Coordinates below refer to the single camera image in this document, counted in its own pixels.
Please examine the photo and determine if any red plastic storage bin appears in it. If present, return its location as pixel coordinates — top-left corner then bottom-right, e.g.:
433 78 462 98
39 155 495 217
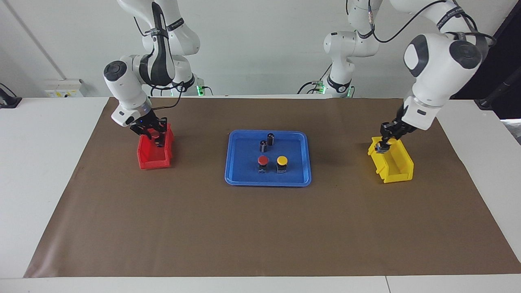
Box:
137 123 175 170

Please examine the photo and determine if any yellow plastic storage bin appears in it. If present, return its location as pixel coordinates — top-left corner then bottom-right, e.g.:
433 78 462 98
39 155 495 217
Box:
368 136 414 184

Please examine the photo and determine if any black stand pole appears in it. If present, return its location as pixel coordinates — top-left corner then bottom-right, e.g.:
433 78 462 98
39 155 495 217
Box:
475 77 521 110

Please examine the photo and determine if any blue plastic tray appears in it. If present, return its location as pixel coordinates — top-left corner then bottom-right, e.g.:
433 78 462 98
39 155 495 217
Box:
225 130 312 187

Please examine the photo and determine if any grey metallic object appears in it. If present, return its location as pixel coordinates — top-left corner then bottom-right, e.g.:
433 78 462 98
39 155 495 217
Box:
501 119 521 145

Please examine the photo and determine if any black panel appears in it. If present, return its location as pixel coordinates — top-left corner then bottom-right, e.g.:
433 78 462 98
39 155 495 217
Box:
452 0 521 119

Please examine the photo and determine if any brown paper table mat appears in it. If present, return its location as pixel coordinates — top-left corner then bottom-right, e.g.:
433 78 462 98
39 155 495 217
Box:
24 97 521 278

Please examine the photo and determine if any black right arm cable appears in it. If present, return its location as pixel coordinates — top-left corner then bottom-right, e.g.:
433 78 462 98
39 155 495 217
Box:
132 14 186 110

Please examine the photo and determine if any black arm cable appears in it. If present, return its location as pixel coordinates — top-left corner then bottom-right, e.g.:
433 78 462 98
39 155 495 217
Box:
132 14 186 110
346 0 498 47

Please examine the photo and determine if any black right base cable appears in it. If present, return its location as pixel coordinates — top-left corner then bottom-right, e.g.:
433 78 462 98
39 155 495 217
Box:
150 81 214 97

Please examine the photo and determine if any black base cable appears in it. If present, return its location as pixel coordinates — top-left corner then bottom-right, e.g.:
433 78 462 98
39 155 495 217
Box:
298 63 332 95
150 81 214 97

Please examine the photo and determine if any white wall socket box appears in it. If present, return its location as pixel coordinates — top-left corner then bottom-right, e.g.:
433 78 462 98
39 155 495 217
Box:
44 79 85 98

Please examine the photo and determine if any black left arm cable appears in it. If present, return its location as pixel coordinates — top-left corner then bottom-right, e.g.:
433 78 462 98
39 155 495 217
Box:
346 0 498 47

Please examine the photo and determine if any black left base cable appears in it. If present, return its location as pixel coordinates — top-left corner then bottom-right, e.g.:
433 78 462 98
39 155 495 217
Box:
298 63 332 95

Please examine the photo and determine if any black device with cable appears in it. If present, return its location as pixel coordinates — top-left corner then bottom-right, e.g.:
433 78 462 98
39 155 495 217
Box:
0 83 22 109

